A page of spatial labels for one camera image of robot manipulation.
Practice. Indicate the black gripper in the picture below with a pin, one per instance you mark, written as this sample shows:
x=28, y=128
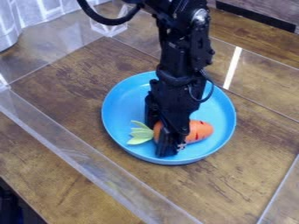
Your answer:
x=173, y=98

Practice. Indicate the orange toy carrot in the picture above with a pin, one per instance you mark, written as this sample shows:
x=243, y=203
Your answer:
x=143, y=134

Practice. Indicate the blue round tray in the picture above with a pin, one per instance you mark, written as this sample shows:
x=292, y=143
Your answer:
x=124, y=106

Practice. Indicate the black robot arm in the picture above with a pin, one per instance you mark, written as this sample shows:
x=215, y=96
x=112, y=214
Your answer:
x=183, y=25

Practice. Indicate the clear acrylic barrier strip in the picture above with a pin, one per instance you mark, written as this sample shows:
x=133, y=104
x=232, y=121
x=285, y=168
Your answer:
x=130, y=192

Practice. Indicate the white patterned curtain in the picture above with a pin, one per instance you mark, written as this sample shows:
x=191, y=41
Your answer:
x=24, y=17

